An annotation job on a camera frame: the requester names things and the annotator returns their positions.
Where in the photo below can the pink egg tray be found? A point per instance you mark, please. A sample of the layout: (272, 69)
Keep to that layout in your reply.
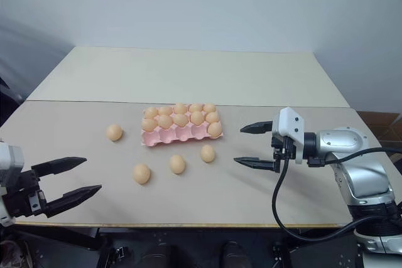
(169, 137)

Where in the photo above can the beige egg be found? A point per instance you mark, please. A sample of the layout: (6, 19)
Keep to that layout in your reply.
(149, 124)
(114, 132)
(141, 174)
(180, 108)
(180, 119)
(165, 110)
(151, 112)
(209, 107)
(177, 164)
(208, 153)
(197, 117)
(196, 108)
(215, 129)
(165, 121)
(212, 117)

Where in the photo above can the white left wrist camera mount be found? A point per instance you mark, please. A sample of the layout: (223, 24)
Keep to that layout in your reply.
(12, 158)

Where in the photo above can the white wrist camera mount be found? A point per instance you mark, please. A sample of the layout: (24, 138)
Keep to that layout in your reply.
(290, 123)
(12, 158)

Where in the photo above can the black table frame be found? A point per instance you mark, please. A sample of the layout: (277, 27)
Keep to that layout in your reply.
(78, 236)

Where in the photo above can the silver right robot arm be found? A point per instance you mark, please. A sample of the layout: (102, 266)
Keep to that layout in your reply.
(348, 142)

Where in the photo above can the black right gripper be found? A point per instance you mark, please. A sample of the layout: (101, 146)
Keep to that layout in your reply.
(282, 150)

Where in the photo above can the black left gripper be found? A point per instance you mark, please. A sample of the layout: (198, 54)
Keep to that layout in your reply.
(23, 192)

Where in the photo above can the brown cardboard box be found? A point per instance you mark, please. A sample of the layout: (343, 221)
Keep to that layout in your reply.
(381, 130)

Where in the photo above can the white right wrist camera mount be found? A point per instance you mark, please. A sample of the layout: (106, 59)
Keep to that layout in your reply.
(290, 123)

